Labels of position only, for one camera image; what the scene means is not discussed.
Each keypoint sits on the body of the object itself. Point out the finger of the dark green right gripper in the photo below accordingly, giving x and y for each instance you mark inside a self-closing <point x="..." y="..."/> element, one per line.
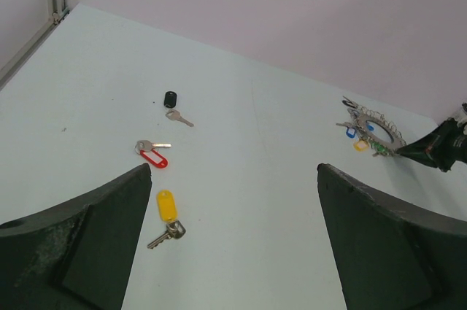
<point x="433" y="149"/>

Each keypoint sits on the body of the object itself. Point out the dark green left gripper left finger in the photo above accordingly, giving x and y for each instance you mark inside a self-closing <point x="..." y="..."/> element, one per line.
<point x="77" y="254"/>

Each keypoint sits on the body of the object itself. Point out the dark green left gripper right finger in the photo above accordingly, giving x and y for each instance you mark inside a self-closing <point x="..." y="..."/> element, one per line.
<point x="389" y="253"/>

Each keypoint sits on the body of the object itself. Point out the steel disc keyring holder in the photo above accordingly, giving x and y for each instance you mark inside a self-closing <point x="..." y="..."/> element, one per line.
<point x="372" y="126"/>

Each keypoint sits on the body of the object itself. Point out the silver key with yellow tag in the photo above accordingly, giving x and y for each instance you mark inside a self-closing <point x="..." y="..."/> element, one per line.
<point x="174" y="230"/>

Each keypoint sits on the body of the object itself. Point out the yellow plastic key tag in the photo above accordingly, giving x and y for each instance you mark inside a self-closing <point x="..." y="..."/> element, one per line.
<point x="166" y="206"/>

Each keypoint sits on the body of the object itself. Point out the red plastic key tag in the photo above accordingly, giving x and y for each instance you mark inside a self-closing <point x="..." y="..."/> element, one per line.
<point x="154" y="158"/>

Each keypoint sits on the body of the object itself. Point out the silver key with red tag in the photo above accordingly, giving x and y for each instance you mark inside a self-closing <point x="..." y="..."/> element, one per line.
<point x="148" y="146"/>

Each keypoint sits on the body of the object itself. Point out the silver key by black fob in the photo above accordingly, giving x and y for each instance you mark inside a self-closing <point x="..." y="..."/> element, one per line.
<point x="175" y="115"/>

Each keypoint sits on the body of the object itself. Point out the green key tag on ring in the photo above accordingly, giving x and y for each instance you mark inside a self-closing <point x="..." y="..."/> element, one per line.
<point x="379" y="150"/>

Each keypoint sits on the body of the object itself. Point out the yellow key tag on ring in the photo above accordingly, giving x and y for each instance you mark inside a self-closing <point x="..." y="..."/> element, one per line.
<point x="361" y="145"/>

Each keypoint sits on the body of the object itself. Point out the aluminium frame rail left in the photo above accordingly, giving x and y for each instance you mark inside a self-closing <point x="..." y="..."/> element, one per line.
<point x="19" y="59"/>

